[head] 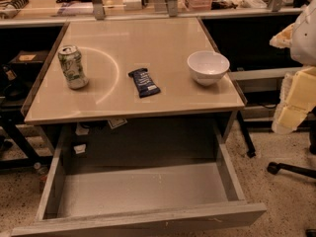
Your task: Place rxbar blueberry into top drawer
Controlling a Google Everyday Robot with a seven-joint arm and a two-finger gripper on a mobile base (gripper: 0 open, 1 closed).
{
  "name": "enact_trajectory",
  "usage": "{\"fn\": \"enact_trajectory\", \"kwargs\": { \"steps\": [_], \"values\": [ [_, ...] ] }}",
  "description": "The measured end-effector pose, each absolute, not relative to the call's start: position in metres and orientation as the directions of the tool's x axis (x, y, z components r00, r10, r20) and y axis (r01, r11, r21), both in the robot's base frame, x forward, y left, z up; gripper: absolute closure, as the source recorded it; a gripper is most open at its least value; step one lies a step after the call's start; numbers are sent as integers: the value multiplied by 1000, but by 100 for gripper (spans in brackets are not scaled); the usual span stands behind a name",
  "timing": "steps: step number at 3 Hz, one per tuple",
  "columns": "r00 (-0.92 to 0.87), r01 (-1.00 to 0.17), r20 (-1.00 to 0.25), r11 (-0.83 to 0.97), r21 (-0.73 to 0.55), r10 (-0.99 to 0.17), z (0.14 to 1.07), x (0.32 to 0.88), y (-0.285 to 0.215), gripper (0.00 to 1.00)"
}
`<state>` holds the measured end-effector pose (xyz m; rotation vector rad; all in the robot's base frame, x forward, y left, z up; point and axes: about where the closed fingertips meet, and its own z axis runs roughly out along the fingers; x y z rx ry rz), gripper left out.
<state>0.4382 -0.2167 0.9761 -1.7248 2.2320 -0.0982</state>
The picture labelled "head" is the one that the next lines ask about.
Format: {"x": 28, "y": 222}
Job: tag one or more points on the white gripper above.
{"x": 304, "y": 39}

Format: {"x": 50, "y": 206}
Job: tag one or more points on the black office chair base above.
{"x": 274, "y": 168}

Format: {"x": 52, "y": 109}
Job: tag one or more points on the dark box with label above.
{"x": 29, "y": 59}

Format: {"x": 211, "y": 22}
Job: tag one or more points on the blue rxbar wrapper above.
{"x": 144, "y": 83}

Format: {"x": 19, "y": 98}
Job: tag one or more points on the white ceramic bowl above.
{"x": 207, "y": 67}

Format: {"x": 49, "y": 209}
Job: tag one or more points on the open grey wooden drawer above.
{"x": 148, "y": 178}

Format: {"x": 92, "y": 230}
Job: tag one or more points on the green white soda can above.
{"x": 70, "y": 61}

